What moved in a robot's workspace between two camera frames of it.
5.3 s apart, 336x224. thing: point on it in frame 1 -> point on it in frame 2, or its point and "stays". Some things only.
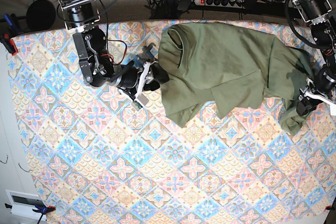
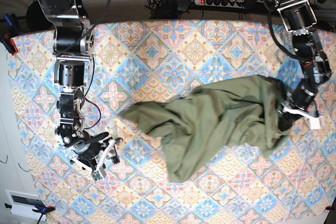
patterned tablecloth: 94,157 stays
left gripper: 126,76 -> 88,150
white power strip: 228,3 stays
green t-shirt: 231,64 -> 217,128
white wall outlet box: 23,204 stays
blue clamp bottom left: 42,210 stays
